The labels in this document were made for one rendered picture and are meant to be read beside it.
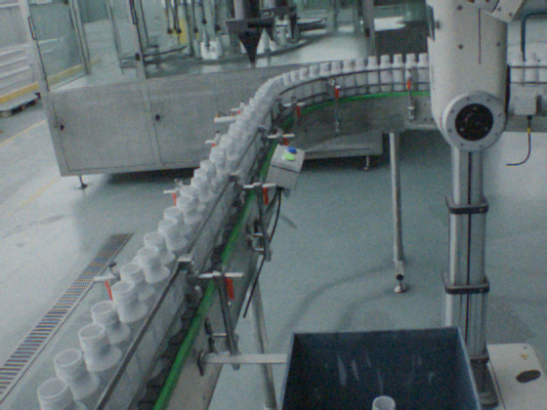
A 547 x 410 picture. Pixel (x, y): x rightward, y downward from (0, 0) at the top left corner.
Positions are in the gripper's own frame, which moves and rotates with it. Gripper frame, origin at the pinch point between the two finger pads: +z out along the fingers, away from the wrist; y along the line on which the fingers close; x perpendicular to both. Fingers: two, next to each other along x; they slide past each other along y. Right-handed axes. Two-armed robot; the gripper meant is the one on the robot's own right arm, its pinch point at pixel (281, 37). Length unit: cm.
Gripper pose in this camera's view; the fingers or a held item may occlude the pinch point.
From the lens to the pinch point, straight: 175.5
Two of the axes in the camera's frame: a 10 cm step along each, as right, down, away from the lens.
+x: -1.4, 3.9, -9.1
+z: 1.2, 9.2, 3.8
